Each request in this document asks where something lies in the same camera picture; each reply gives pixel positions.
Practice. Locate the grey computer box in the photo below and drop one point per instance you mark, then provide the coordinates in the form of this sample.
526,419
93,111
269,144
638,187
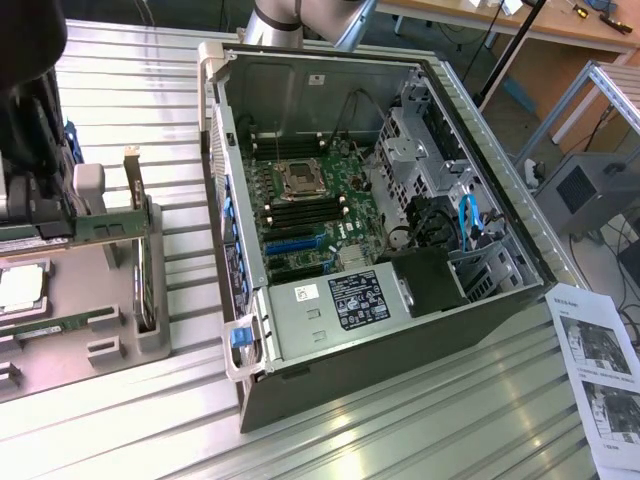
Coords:
585,195

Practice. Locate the aluminium profile frame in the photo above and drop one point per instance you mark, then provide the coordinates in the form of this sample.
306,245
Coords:
610,85

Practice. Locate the black expansion slot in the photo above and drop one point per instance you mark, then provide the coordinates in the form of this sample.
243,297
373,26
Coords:
295,272

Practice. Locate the black RAM slot bank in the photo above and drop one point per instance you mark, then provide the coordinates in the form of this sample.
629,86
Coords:
290,146
307,209

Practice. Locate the green RAM stick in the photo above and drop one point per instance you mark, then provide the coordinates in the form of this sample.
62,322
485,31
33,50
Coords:
55,325

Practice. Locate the grey parts rack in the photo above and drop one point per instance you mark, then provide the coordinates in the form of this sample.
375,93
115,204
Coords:
80,300

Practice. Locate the socket locking lever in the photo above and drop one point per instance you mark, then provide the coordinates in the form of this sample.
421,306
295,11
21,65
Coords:
277,145

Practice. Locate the printed paper instruction sheet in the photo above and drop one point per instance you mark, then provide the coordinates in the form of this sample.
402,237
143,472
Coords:
595,375

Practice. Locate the silver disk drive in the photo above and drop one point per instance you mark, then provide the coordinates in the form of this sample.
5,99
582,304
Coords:
145,295

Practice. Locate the silver CPU chip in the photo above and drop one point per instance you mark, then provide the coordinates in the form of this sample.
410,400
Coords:
20,289

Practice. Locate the CPU socket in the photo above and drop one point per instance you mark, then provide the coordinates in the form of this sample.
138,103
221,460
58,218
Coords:
301,179

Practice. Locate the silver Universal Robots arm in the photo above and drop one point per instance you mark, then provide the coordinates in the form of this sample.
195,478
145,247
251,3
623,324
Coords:
280,20

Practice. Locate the wooden desk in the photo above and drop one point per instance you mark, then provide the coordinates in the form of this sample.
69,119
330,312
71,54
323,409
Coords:
540,25

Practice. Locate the grey power supply unit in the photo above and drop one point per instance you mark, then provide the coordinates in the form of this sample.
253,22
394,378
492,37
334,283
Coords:
300,325

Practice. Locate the metal disk bay cage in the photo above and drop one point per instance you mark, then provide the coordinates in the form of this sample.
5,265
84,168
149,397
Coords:
410,150

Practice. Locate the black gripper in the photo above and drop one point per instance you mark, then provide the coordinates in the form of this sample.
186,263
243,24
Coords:
25,40

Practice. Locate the black stand pole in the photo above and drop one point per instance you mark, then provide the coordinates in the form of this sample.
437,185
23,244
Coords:
505,55

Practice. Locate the small white box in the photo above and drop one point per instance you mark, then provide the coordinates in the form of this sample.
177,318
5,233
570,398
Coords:
512,6

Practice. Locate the open black PC case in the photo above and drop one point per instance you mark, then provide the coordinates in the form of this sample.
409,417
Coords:
350,360

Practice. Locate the green motherboard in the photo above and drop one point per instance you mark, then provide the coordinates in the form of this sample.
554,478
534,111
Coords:
345,210

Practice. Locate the black hand tool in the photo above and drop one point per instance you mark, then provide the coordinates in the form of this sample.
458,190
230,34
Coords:
615,23

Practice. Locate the blue expansion slot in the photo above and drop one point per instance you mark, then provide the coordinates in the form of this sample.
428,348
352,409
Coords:
295,245

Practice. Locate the black graphics card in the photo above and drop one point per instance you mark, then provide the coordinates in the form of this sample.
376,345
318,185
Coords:
30,190

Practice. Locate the black plastic air shroud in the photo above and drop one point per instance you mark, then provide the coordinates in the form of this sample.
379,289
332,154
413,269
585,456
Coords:
430,277

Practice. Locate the blue case latch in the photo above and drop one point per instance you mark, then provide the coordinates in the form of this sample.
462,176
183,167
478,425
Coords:
239,337

